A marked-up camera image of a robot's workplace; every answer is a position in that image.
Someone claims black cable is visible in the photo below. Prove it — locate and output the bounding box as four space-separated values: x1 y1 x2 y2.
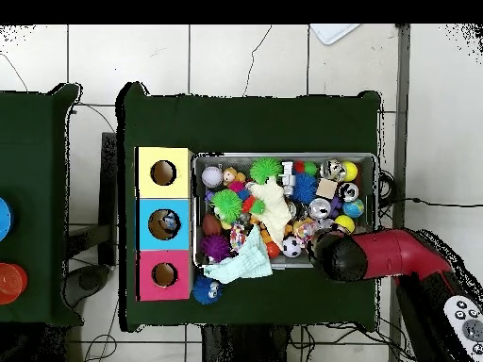
378 196 483 208

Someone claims white tray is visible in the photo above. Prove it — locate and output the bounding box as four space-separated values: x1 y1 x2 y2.
308 24 361 46

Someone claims mint green cloth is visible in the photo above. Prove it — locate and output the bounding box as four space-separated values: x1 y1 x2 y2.
202 224 274 285

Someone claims cream cloth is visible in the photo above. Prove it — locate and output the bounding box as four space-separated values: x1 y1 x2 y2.
249 176 293 249

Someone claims wooden cube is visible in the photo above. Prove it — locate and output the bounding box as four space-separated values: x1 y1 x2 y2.
315 177 339 200

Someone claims wooden box with three holes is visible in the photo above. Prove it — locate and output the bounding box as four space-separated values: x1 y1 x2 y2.
134 146 195 302

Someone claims orange plastic cup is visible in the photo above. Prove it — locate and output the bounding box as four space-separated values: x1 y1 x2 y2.
0 262 25 305

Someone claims white baseball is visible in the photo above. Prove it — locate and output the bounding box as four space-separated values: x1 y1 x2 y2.
200 165 224 189

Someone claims blue round disc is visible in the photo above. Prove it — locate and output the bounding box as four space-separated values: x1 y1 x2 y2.
0 196 15 242

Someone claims large green spiky ball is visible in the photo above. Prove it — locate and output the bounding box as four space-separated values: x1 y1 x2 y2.
209 189 244 224

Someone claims silver toy robot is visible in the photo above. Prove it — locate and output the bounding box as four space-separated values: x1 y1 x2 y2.
280 160 297 197

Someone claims red plastic cup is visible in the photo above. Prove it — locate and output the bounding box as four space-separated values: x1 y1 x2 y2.
16 263 29 296

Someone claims blue spiky ball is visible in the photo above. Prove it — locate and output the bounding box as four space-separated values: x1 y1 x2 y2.
192 272 225 305
291 172 319 205

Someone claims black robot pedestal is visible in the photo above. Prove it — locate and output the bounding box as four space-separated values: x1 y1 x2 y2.
203 322 291 362

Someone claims yellow ball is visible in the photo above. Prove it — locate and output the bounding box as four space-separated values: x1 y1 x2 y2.
341 160 358 183

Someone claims purple spiky ball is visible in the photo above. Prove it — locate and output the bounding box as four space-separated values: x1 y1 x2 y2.
198 234 234 264

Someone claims silver mesh bin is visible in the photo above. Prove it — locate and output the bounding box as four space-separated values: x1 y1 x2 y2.
191 151 379 271

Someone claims small soccer ball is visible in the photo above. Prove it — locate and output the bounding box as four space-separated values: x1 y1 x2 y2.
281 236 304 258

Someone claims dark green tablecloth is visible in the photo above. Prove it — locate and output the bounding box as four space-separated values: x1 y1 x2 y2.
0 83 84 328
115 81 382 333

